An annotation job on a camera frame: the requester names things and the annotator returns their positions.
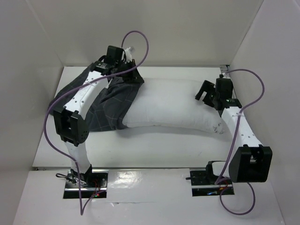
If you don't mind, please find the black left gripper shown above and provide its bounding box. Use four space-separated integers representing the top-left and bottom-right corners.
115 59 144 84

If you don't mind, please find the white pillow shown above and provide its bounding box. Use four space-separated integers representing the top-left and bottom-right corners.
122 78 232 141

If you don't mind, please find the dark grey checked pillowcase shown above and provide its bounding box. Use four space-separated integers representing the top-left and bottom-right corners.
48 64 142 132

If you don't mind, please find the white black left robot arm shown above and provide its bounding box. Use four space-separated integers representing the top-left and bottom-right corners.
50 45 144 187

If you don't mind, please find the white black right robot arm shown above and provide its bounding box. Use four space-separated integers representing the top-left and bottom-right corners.
195 78 272 184

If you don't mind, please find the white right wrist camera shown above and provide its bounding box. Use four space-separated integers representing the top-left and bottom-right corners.
219 71 231 79

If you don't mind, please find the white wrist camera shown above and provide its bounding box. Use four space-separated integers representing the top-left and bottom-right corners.
219 71 231 79
124 46 135 63

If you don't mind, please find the aluminium frame rail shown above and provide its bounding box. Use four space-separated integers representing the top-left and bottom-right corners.
220 65 235 94

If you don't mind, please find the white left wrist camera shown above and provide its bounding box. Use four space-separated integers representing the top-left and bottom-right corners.
124 46 135 63

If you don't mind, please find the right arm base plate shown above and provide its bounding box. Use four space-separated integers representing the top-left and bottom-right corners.
186 169 234 197

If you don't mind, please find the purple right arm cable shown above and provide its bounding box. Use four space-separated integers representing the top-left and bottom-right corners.
215 69 266 215

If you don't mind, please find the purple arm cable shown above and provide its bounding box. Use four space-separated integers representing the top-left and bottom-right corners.
215 69 266 215
44 30 150 216

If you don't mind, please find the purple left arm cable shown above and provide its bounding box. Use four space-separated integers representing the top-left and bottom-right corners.
44 30 150 216

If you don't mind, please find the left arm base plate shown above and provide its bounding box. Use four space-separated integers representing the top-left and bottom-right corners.
62 169 108 199

